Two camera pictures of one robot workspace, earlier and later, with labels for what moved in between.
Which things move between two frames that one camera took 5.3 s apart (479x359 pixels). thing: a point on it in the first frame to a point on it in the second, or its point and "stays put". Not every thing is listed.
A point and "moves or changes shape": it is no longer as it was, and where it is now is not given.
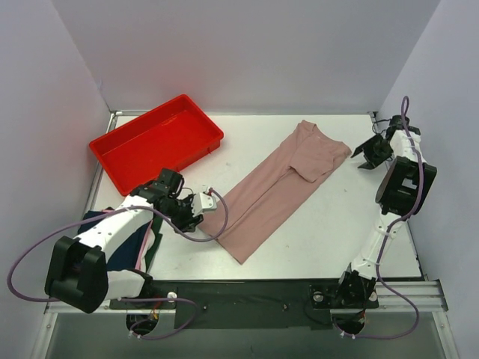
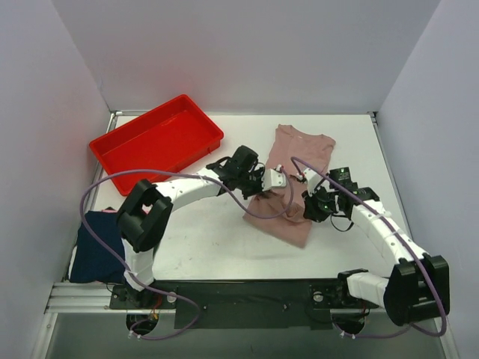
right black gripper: x=376 y=150 to x=311 y=206
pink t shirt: x=261 y=198 moves or changes shape
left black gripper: x=188 y=215 to x=253 y=185
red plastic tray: x=173 y=134 stays put
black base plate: x=244 y=304 stays put
